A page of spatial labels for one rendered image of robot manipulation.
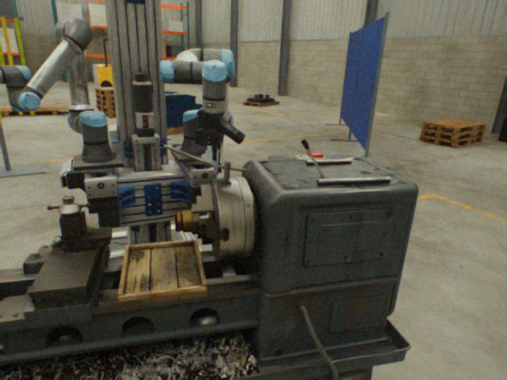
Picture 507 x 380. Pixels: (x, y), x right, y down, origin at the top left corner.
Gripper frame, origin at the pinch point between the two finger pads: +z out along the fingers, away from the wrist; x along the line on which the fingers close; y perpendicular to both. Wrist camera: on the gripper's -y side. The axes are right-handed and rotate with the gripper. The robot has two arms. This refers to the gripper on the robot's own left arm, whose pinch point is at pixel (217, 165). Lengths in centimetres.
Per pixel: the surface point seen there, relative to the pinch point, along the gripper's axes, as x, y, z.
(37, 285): 42, 45, 30
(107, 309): 37, 27, 42
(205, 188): -3.6, 5.5, 12.7
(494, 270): -164, -206, 144
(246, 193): 2.6, -11.8, 7.7
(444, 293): -118, -152, 140
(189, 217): 7.9, 7.8, 18.9
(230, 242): 14.4, -9.7, 21.5
